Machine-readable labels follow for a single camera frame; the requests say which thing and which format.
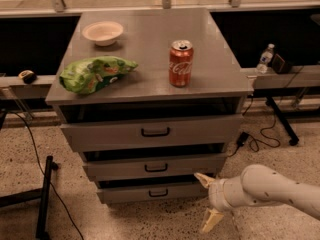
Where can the white paper bowl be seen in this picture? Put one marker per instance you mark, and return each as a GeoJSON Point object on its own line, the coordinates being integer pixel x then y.
{"type": "Point", "coordinates": [104, 33]}

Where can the small black box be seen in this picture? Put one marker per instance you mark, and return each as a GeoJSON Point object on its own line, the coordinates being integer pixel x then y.
{"type": "Point", "coordinates": [280, 65]}

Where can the black stand leg right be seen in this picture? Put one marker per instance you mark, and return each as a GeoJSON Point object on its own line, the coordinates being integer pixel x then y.
{"type": "Point", "coordinates": [293, 137]}

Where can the grey drawer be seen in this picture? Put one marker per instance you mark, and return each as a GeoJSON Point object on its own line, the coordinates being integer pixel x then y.
{"type": "Point", "coordinates": [151, 167]}
{"type": "Point", "coordinates": [151, 192]}
{"type": "Point", "coordinates": [148, 133]}

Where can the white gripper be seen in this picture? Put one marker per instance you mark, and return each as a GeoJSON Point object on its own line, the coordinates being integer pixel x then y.
{"type": "Point", "coordinates": [216, 194]}

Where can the red cola can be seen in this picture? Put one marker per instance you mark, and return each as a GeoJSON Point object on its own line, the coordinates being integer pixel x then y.
{"type": "Point", "coordinates": [180, 63]}

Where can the black and yellow tape measure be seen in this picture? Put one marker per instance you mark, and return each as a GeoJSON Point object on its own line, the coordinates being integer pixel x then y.
{"type": "Point", "coordinates": [27, 76]}

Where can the clear water bottle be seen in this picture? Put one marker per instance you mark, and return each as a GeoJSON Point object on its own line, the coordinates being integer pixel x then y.
{"type": "Point", "coordinates": [265, 59]}

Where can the black power adapter with cable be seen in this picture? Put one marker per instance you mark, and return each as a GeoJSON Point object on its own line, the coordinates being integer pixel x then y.
{"type": "Point", "coordinates": [254, 143]}

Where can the grey drawer cabinet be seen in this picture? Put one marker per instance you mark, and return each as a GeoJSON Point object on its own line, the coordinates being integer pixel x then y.
{"type": "Point", "coordinates": [217, 86]}

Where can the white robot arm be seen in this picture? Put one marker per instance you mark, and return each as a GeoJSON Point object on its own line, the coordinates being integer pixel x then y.
{"type": "Point", "coordinates": [256, 186]}

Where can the black stand base left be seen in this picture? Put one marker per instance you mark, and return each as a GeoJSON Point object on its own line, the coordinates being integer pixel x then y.
{"type": "Point", "coordinates": [41, 193]}

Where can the grey middle drawer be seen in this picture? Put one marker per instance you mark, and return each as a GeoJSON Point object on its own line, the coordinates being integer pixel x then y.
{"type": "Point", "coordinates": [151, 167]}

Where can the grey top drawer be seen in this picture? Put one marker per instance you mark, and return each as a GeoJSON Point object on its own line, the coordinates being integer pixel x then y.
{"type": "Point", "coordinates": [148, 133]}

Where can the green chip bag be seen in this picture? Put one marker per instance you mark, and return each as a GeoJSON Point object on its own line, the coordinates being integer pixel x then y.
{"type": "Point", "coordinates": [90, 75]}

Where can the grey bottom drawer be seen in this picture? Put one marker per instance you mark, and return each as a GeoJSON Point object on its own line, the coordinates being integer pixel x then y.
{"type": "Point", "coordinates": [151, 192]}

